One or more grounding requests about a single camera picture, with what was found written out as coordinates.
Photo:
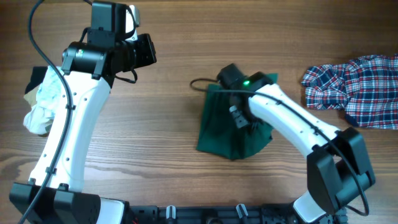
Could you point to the green shirt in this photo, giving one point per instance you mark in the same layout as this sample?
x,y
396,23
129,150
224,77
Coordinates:
x,y
218,131

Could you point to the beige cloth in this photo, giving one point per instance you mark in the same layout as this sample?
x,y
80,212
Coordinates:
x,y
40,119

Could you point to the white blue checked cloth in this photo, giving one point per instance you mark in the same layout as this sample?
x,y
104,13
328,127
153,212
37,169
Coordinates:
x,y
49,93

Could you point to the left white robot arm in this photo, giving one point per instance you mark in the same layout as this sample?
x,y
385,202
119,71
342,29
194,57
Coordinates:
x,y
54,192

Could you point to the black folded garment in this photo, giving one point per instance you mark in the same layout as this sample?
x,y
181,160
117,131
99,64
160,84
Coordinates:
x,y
36,78

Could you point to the red blue plaid shirt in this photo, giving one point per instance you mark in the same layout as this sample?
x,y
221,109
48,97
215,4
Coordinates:
x,y
365,88

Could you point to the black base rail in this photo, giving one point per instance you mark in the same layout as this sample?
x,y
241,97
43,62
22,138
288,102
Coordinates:
x,y
239,214

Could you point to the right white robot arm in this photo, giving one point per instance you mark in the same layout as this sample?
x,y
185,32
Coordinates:
x,y
338,165

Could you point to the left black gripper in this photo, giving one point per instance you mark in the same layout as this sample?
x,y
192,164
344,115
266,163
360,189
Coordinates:
x,y
145,42

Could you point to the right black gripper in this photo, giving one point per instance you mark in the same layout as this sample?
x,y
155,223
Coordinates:
x,y
240,122

